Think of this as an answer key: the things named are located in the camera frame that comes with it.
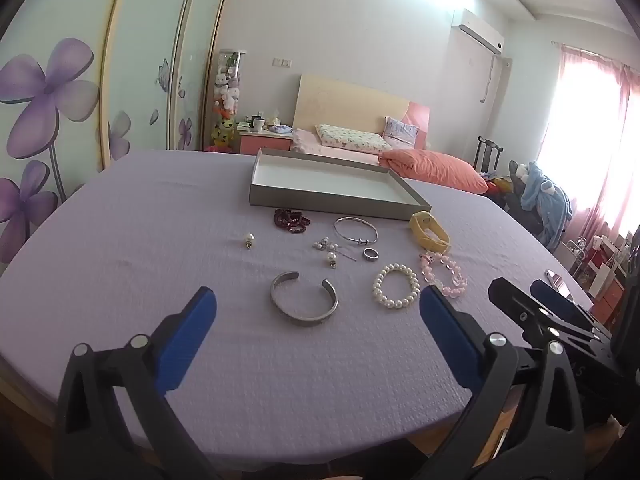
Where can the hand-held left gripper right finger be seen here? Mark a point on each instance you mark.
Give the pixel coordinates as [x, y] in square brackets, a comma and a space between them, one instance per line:
[450, 340]

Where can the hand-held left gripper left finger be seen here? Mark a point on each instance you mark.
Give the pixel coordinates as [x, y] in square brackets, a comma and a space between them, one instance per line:
[190, 340]

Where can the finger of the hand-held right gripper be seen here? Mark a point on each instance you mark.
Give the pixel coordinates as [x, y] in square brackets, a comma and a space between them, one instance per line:
[520, 305]
[550, 295]

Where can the gold-backed pearl earring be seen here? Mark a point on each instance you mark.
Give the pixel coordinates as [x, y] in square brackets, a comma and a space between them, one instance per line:
[248, 239]

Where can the pearl stud earring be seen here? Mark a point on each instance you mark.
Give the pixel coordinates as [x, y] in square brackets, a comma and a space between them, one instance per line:
[331, 258]

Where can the grey shallow tray box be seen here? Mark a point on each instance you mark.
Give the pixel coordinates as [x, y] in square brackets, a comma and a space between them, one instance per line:
[325, 180]

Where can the purple tablecloth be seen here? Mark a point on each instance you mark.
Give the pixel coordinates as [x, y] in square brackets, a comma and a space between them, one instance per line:
[150, 260]

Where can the blue plush garment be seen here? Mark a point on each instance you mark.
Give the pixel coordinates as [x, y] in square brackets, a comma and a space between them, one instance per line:
[545, 200]

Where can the black office chair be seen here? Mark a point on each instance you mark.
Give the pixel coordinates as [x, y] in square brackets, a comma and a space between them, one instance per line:
[515, 200]

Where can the pink curtain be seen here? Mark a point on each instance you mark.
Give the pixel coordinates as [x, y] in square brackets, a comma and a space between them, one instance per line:
[610, 160]

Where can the dark wooden chair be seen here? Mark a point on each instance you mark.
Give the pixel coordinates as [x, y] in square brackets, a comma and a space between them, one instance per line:
[487, 155]

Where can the thin silver bangle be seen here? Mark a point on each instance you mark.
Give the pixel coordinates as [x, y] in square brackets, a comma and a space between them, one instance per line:
[335, 228]

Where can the folded orange quilt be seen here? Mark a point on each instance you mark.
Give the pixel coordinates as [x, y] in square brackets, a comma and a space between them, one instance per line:
[435, 167]

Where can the yellow plush toy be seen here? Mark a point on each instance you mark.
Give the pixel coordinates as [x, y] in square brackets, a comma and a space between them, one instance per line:
[223, 132]

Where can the pink and cream nightstand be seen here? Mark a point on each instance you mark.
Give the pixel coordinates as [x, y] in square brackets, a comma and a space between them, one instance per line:
[262, 142]

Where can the small purple pillow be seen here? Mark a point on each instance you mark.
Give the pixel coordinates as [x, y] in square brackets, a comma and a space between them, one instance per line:
[400, 130]

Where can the white mug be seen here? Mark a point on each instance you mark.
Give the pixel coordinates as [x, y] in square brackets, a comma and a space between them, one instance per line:
[258, 125]

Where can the white patterned pillow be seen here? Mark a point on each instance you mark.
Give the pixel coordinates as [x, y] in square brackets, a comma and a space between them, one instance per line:
[350, 137]

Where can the bed with pink sheet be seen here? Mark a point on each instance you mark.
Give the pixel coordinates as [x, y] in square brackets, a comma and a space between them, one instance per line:
[310, 145]

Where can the clear tube of plush toys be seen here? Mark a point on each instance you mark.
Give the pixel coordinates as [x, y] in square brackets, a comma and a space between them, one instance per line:
[230, 90]

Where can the cream and pink headboard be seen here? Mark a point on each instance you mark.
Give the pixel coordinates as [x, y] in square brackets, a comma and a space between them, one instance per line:
[345, 102]

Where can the flower-print sliding wardrobe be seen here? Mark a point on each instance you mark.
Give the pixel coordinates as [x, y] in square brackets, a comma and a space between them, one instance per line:
[60, 100]

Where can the white air conditioner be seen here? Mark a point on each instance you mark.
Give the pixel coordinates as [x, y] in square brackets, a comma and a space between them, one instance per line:
[480, 30]

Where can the wall socket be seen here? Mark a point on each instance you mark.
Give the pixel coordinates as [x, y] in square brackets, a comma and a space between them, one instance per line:
[281, 62]

